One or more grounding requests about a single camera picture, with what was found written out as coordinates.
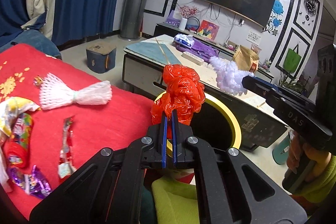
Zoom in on green sleeve left forearm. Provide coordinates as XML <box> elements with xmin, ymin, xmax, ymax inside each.
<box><xmin>151</xmin><ymin>176</ymin><xmax>200</xmax><ymax>224</ymax></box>

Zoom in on yellow rimmed trash bin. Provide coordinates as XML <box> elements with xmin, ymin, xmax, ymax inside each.
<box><xmin>161</xmin><ymin>93</ymin><xmax>242</xmax><ymax>151</ymax></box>

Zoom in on orange purple snack wrapper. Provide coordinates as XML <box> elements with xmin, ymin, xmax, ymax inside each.
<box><xmin>33</xmin><ymin>76</ymin><xmax>44</xmax><ymax>87</ymax></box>

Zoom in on green tote bag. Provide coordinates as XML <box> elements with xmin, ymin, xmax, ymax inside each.
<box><xmin>282</xmin><ymin>44</ymin><xmax>301</xmax><ymax>73</ymax></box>

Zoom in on white paper notice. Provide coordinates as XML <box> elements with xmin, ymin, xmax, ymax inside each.
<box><xmin>246</xmin><ymin>29</ymin><xmax>261</xmax><ymax>46</ymax></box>

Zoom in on white vase red flowers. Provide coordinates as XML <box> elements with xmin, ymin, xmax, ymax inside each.
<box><xmin>178</xmin><ymin>5</ymin><xmax>199</xmax><ymax>31</ymax></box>

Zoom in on white foam net sleeve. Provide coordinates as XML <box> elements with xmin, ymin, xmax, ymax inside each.
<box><xmin>39</xmin><ymin>73</ymin><xmax>112</xmax><ymax>110</ymax></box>

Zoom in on white foam net roll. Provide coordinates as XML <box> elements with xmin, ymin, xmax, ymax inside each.
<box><xmin>210</xmin><ymin>56</ymin><xmax>255</xmax><ymax>96</ymax></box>

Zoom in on red plastic bag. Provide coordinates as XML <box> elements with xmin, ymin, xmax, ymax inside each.
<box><xmin>150</xmin><ymin>64</ymin><xmax>206</xmax><ymax>126</ymax></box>

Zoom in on rainbow candy tube red cap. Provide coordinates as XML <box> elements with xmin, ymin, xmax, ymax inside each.
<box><xmin>5</xmin><ymin>113</ymin><xmax>34</xmax><ymax>168</ymax></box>

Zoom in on colourful painting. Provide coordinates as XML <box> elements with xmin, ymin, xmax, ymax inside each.
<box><xmin>197</xmin><ymin>20</ymin><xmax>219</xmax><ymax>41</ymax></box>

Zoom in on purple box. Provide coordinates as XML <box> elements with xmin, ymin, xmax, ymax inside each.
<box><xmin>165</xmin><ymin>10</ymin><xmax>181</xmax><ymax>27</ymax></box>

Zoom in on right hand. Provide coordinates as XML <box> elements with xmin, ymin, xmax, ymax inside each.
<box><xmin>286</xmin><ymin>132</ymin><xmax>331</xmax><ymax>180</ymax></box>

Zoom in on blue denim sofa cover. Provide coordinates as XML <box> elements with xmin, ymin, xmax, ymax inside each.
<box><xmin>1</xmin><ymin>30</ymin><xmax>62</xmax><ymax>60</ymax></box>

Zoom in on tissue pack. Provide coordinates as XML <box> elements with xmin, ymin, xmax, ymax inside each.
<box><xmin>174</xmin><ymin>34</ymin><xmax>194</xmax><ymax>49</ymax></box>

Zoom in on purple candy wrapper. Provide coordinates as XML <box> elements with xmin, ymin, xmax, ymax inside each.
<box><xmin>7</xmin><ymin>165</ymin><xmax>52</xmax><ymax>199</ymax></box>

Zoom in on black tv cabinet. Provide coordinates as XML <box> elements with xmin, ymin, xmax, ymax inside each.
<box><xmin>154</xmin><ymin>23</ymin><xmax>274</xmax><ymax>83</ymax></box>

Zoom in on brown paper bag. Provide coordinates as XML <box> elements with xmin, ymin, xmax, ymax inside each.
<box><xmin>232</xmin><ymin>46</ymin><xmax>259</xmax><ymax>73</ymax></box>

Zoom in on wall clock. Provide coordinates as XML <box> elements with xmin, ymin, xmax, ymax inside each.
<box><xmin>303</xmin><ymin>0</ymin><xmax>318</xmax><ymax>16</ymax></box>

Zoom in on blue storage stool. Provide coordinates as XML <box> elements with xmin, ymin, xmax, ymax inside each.
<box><xmin>86</xmin><ymin>42</ymin><xmax>117</xmax><ymax>74</ymax></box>

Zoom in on green sleeve right forearm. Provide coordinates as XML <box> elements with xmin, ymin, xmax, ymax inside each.
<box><xmin>291</xmin><ymin>151</ymin><xmax>335</xmax><ymax>204</ymax></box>

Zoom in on purple cloth bag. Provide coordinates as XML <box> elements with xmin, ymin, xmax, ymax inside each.
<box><xmin>174</xmin><ymin>40</ymin><xmax>219</xmax><ymax>63</ymax></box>

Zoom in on yellow white snack bag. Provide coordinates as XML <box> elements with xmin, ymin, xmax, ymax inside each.
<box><xmin>1</xmin><ymin>97</ymin><xmax>40</xmax><ymax>136</ymax></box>

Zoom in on potted plant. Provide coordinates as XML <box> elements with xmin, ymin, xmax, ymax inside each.
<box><xmin>278</xmin><ymin>72</ymin><xmax>308</xmax><ymax>95</ymax></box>

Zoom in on coffee table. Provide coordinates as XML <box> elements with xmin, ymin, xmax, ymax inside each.
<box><xmin>122</xmin><ymin>35</ymin><xmax>288</xmax><ymax>151</ymax></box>

